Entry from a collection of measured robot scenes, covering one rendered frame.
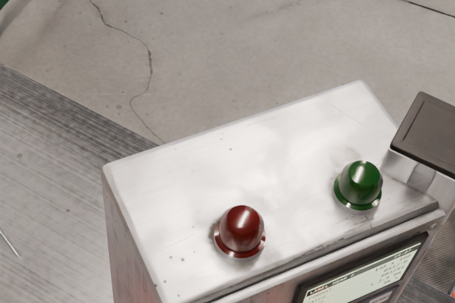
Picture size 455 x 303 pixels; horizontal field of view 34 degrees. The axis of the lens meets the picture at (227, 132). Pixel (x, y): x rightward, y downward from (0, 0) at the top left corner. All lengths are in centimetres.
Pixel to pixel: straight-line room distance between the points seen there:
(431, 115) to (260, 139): 9
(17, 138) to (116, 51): 127
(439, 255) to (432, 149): 149
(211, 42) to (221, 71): 13
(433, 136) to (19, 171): 87
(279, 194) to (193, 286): 7
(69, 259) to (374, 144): 74
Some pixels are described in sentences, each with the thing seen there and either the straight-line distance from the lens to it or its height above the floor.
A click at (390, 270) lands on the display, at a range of 45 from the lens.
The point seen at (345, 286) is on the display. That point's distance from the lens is 43.
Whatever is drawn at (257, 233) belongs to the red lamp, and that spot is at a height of 149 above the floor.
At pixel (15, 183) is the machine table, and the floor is 83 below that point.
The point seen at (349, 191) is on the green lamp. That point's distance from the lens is 39.
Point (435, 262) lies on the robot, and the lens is 188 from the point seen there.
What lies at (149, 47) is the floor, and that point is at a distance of 248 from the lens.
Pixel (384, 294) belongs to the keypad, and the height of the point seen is 138.
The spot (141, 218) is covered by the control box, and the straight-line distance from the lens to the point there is 39.
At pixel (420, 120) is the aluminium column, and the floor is 150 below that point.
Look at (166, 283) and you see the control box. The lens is 37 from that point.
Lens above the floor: 181
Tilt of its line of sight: 53 degrees down
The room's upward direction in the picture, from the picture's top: 8 degrees clockwise
